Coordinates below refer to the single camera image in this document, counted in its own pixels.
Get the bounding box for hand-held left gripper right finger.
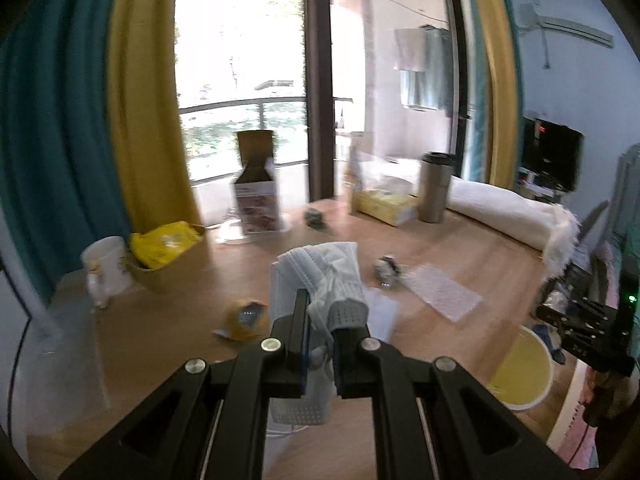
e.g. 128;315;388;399
332;321;577;480

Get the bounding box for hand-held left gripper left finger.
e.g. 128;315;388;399
57;287;313;480

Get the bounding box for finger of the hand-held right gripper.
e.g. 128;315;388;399
556;325;632;374
536;299;621;325

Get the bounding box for yellow wrapper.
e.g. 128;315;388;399
214;299;271;343

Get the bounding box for yellow trash bin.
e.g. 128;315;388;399
487;325;554;413

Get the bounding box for light blue face mask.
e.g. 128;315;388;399
270;241;371;426

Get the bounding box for clear plastic bag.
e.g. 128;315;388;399
402;264;484;323

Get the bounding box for person's right forearm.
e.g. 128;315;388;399
582;367;640;428

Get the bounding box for white paper sheet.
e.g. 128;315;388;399
362;287;401;342

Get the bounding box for pink cloth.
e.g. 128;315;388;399
549;360;601;472

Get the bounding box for crumpled dark wrapper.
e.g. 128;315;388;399
374;255;403;289

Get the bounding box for rolled white blanket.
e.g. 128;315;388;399
447;176;581;279

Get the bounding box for open white carton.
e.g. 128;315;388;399
232;130;282;236

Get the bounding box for black television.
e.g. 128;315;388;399
520;116;585;194

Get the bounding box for yellow tissue pack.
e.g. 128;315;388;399
352;154;421;226

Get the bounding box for yellow snack packet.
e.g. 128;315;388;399
130;221;204;270

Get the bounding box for stainless steel tumbler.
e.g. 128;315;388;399
417;151;456;224

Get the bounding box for white mug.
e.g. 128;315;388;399
81;236;135;310

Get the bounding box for yellow curtain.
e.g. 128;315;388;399
107;0;204;234
465;0;524;189

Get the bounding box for balcony railing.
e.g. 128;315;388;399
177;96;352;132

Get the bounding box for white air conditioner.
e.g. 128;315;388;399
517;2;616;50

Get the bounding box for hanging clothes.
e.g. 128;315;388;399
393;25;452;112

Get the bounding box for teal curtain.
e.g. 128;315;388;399
0;0;134;307

